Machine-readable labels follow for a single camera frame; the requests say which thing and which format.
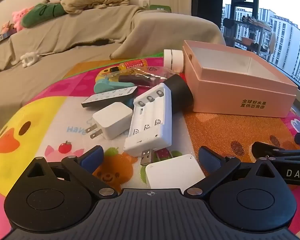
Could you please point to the white battery charger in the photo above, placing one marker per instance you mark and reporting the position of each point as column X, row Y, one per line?
column 150, row 120

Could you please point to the green plush toy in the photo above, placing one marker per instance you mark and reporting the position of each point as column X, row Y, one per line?
column 40, row 12

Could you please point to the teal hand crank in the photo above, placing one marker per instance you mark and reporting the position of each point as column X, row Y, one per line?
column 105, row 86

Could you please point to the flat striped box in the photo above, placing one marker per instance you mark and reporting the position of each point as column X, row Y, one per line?
column 1, row 38

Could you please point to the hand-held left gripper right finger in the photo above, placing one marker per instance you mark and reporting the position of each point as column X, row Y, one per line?
column 210, row 160

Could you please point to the white small toy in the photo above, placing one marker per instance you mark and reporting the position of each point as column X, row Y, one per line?
column 28, row 58

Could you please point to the white square charger block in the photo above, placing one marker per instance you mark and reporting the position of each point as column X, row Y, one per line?
column 172, row 172

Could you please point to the pink cardboard box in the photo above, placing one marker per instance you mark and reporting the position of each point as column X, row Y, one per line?
column 227, row 92

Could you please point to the beige covered sofa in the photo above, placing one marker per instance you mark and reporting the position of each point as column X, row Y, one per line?
column 65, row 37

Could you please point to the clear plastic bag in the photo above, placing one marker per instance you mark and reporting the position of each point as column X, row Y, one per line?
column 152, row 72

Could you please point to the white round jar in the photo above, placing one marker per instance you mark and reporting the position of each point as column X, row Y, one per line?
column 173, row 60

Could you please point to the black cone nozzle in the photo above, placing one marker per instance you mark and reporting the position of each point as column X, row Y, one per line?
column 178, row 92

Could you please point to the white wall socket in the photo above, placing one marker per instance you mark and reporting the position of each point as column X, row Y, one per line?
column 144, row 3

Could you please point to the orange small bottle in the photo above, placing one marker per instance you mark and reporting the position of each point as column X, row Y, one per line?
column 132, row 63

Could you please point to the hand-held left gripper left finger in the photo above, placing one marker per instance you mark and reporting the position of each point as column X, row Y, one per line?
column 92, row 158

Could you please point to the colourful cartoon play mat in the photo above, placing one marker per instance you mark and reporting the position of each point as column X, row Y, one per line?
column 215, row 130

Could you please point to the green sign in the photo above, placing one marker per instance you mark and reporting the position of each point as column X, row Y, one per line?
column 160, row 8

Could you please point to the black and white remote control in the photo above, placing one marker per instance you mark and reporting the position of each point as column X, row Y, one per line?
column 107, row 97

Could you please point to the pink plush toy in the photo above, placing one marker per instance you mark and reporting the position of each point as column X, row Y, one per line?
column 18, row 17

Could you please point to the dark small bar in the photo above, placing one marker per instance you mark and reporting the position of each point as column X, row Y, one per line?
column 137, row 79

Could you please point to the white pronged power adapter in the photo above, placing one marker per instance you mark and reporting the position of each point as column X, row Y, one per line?
column 112, row 120

